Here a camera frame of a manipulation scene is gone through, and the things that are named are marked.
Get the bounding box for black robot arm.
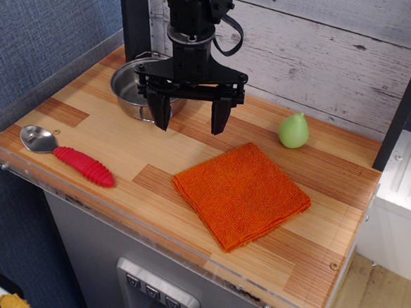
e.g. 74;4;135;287
135;0;248;135

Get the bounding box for clear acrylic table guard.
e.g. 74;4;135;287
0;19;391;308

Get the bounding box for small stainless steel pot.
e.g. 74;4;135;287
107;48;191;126

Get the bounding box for red handled metal spoon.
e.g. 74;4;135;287
19;124;115;188

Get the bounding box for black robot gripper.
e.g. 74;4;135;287
134;45;248;135

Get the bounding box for green plastic pear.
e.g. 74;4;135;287
278;113;310;149

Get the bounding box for orange folded cloth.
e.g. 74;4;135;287
172;142;311;253

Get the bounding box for black vertical frame post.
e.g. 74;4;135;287
120;0;151;62

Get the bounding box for grey cabinet control panel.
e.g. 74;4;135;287
116;257;201;308

